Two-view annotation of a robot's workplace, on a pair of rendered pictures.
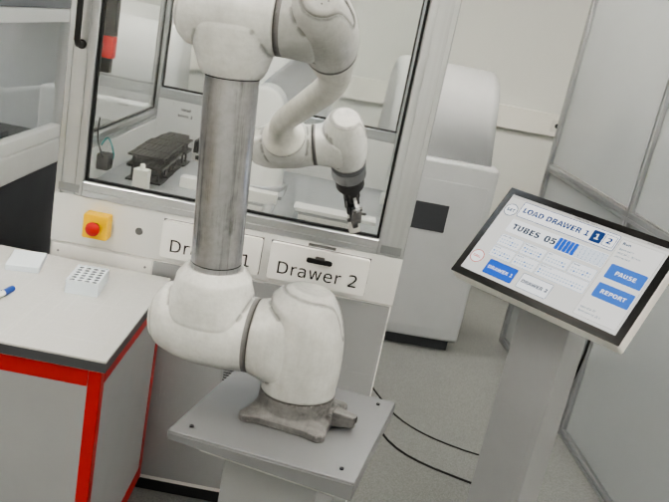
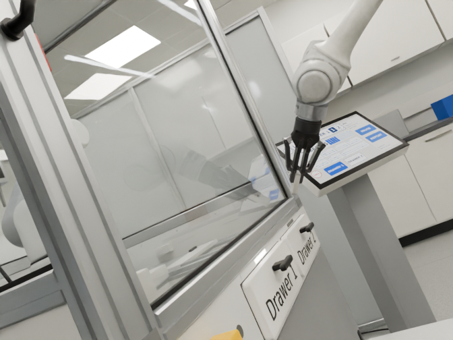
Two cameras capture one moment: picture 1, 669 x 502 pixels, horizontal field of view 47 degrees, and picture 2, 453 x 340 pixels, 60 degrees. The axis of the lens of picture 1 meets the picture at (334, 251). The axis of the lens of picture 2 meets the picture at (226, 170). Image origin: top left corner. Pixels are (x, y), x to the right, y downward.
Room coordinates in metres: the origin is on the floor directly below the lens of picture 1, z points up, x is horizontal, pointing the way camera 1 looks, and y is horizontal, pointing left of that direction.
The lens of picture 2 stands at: (1.82, 1.13, 1.09)
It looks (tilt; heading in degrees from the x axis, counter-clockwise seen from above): 3 degrees up; 292
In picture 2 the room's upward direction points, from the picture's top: 24 degrees counter-clockwise
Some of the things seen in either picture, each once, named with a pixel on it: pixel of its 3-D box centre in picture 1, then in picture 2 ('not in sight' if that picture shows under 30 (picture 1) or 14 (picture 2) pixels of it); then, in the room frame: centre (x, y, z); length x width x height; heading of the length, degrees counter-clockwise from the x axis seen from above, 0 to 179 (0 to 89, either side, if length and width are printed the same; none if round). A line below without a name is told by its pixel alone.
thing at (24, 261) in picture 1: (26, 261); not in sight; (2.01, 0.83, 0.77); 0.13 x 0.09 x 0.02; 14
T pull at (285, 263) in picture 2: not in sight; (281, 264); (2.11, 0.35, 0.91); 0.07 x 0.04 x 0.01; 91
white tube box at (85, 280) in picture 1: (87, 280); not in sight; (1.93, 0.63, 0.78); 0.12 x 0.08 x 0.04; 6
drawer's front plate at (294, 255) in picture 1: (318, 268); (302, 241); (2.14, 0.04, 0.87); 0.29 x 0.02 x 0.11; 91
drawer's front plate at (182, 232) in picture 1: (211, 247); (276, 282); (2.13, 0.35, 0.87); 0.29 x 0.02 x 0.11; 91
